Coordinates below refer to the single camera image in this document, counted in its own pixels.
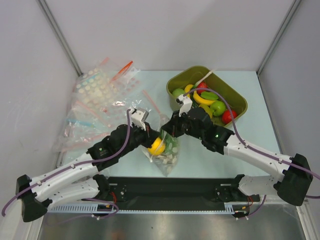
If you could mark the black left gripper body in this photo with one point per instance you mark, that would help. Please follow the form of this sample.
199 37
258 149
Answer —
140 137

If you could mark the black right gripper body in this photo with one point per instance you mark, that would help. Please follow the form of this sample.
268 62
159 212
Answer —
176 124

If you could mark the orange toy fruit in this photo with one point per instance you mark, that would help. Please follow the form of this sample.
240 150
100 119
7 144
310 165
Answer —
157 148

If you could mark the green toy lettuce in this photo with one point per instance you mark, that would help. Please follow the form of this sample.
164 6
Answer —
171 145

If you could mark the clear white-dotted zip bag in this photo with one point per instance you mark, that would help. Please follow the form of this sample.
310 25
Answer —
164 153

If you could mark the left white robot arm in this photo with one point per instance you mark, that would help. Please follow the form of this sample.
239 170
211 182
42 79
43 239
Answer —
36 193

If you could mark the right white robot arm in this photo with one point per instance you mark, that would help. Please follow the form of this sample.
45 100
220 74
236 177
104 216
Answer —
288 177

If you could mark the pile of clear zip bags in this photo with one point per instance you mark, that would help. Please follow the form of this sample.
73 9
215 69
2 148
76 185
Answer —
93 105

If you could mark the yellow toy banana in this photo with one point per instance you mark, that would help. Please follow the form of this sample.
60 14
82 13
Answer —
199 100
188 88

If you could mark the green toy apple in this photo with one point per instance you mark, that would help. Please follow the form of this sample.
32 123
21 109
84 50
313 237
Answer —
217 108

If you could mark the light green toy cabbage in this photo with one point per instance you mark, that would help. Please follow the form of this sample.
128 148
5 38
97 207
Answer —
177 92

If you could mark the red toy apple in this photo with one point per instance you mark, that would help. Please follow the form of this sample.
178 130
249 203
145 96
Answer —
227 116

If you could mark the olive green plastic bin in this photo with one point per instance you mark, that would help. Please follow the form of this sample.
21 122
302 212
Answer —
200 76

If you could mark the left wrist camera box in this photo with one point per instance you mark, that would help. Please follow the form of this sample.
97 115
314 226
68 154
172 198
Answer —
138 117

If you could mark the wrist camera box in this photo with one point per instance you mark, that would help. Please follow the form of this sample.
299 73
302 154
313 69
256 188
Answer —
138 117
185 104

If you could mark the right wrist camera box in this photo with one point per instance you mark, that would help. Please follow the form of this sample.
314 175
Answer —
185 104

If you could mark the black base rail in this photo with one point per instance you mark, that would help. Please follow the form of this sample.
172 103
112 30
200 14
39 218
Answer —
175 194

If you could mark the white slotted cable duct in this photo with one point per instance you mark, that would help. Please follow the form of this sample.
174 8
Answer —
84 208

